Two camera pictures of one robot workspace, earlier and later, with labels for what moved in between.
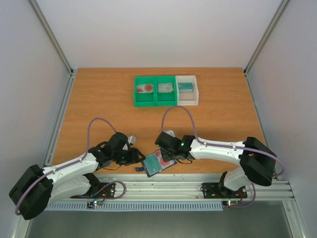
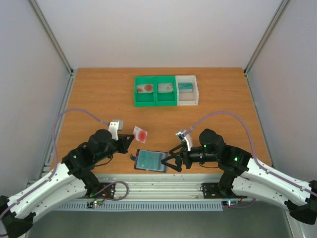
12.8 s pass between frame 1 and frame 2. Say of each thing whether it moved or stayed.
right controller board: stayed
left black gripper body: moved
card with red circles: stayed
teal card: stayed
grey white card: stayed
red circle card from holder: moved
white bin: stayed
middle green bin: stayed
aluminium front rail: stayed
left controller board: stayed
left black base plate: stayed
